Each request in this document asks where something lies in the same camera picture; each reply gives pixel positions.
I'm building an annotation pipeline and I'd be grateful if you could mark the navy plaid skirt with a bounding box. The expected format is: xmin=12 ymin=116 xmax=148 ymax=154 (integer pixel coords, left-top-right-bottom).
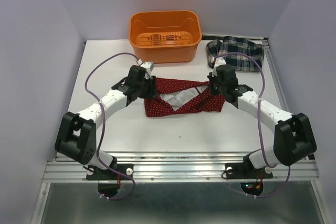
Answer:
xmin=206 ymin=36 xmax=264 ymax=72

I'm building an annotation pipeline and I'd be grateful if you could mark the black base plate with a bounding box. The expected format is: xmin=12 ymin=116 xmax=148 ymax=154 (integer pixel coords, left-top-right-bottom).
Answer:
xmin=83 ymin=163 xmax=134 ymax=181
xmin=221 ymin=162 xmax=273 ymax=180

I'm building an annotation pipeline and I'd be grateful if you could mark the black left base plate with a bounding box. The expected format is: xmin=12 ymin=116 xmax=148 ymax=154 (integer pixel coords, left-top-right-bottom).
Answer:
xmin=83 ymin=163 xmax=134 ymax=181

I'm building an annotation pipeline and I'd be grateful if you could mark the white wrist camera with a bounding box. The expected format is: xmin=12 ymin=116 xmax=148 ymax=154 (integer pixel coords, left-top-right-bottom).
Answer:
xmin=140 ymin=62 xmax=154 ymax=79
xmin=214 ymin=57 xmax=226 ymax=70

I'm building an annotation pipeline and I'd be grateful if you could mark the aluminium rail frame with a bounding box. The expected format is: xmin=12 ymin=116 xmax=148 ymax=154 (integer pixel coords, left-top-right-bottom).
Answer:
xmin=30 ymin=35 xmax=326 ymax=224

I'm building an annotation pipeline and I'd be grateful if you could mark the orange plastic basket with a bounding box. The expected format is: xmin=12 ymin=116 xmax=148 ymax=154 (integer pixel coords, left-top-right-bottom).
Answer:
xmin=129 ymin=10 xmax=202 ymax=63

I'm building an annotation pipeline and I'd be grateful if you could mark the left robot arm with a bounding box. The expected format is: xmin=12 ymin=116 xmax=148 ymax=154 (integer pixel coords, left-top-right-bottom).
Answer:
xmin=55 ymin=62 xmax=157 ymax=179

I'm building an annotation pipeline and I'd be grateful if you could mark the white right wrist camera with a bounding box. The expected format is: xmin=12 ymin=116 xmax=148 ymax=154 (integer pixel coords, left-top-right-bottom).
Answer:
xmin=214 ymin=57 xmax=226 ymax=70

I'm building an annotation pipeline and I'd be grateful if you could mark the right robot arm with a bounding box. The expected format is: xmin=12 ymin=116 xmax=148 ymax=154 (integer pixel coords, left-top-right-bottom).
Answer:
xmin=208 ymin=64 xmax=317 ymax=179

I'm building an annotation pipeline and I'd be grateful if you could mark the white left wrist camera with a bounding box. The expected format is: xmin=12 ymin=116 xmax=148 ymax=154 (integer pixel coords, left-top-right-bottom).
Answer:
xmin=140 ymin=62 xmax=154 ymax=79

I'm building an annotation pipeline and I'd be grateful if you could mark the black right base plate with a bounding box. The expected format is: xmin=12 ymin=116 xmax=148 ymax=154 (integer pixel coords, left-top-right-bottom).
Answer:
xmin=221 ymin=162 xmax=273 ymax=180

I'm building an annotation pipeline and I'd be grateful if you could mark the red polka dot skirt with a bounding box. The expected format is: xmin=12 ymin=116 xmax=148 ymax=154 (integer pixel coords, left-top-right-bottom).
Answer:
xmin=144 ymin=78 xmax=225 ymax=118

